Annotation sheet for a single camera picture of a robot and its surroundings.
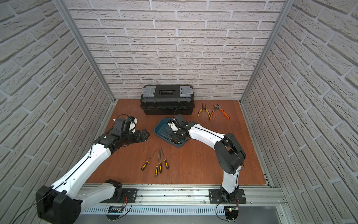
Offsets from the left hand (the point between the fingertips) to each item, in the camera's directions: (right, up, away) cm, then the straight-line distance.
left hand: (145, 132), depth 80 cm
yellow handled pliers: (+40, +16, +34) cm, 55 cm away
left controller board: (-14, -41, -8) cm, 44 cm away
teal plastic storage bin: (+7, 0, +21) cm, 22 cm away
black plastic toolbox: (+9, +21, +19) cm, 30 cm away
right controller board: (+48, -41, -9) cm, 63 cm away
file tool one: (-2, -23, +3) cm, 23 cm away
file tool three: (+8, -20, +5) cm, 23 cm away
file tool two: (+6, -22, +3) cm, 23 cm away
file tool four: (+11, -18, +5) cm, 22 cm away
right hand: (+19, -4, +11) cm, 22 cm away
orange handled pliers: (+52, +17, +35) cm, 65 cm away
